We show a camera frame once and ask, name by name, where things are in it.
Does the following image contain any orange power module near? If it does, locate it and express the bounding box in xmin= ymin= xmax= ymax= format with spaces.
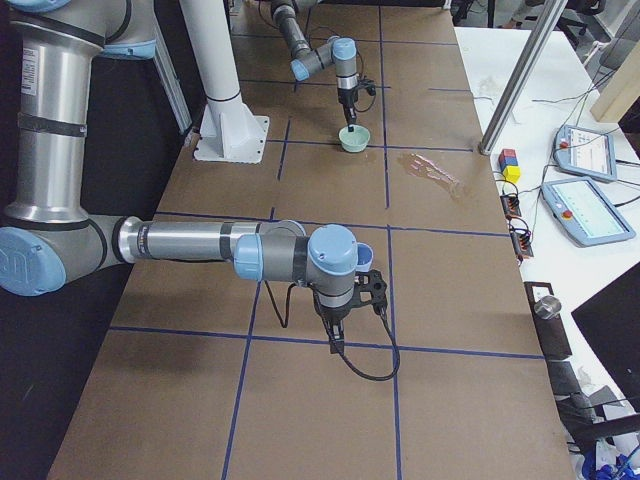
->
xmin=509 ymin=227 xmax=534 ymax=262

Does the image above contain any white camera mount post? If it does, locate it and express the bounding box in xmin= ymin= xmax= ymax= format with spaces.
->
xmin=180 ymin=0 xmax=270 ymax=164

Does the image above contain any black camera cable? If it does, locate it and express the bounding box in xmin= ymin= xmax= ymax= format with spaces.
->
xmin=262 ymin=279 xmax=401 ymax=382
xmin=353 ymin=49 xmax=379 ymax=114

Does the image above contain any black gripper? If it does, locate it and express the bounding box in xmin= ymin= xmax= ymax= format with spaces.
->
xmin=314 ymin=298 xmax=351 ymax=354
xmin=337 ymin=87 xmax=358 ymax=132

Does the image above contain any far teach pendant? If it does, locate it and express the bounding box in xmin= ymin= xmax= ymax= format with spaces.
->
xmin=552 ymin=125 xmax=617 ymax=182

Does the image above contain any blue plastic cup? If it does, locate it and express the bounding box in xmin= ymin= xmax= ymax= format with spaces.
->
xmin=356 ymin=242 xmax=374 ymax=273

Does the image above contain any teach pendant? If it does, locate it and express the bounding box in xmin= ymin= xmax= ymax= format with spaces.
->
xmin=541 ymin=177 xmax=636 ymax=247
xmin=552 ymin=125 xmax=617 ymax=182

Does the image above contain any near teach pendant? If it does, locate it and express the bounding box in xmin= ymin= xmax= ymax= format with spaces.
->
xmin=541 ymin=177 xmax=636 ymax=247

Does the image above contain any black monitor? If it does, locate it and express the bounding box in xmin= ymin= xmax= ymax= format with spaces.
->
xmin=571 ymin=266 xmax=639 ymax=408

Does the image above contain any blue cube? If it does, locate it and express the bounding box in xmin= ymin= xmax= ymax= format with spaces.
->
xmin=498 ymin=154 xmax=519 ymax=171

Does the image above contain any orange power module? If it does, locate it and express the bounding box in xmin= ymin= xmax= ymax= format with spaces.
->
xmin=500 ymin=193 xmax=521 ymax=218
xmin=509 ymin=227 xmax=534 ymax=262

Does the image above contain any green plastic bowl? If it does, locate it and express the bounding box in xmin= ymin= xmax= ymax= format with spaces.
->
xmin=338 ymin=125 xmax=371 ymax=153

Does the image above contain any yellow cube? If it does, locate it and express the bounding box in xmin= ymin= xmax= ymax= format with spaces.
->
xmin=501 ymin=165 xmax=521 ymax=184

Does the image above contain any steel cylinder weight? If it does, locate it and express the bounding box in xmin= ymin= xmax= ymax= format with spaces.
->
xmin=533 ymin=295 xmax=562 ymax=320

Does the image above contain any orange power module far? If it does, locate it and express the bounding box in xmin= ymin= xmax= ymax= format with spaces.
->
xmin=500 ymin=193 xmax=521 ymax=218

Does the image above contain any wooden board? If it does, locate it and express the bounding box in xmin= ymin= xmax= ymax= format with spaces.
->
xmin=591 ymin=38 xmax=639 ymax=123

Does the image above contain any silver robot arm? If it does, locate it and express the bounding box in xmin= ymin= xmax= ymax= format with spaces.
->
xmin=1 ymin=1 xmax=170 ymax=357
xmin=270 ymin=0 xmax=360 ymax=132

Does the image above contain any aluminium frame post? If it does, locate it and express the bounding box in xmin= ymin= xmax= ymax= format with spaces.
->
xmin=478 ymin=0 xmax=568 ymax=155

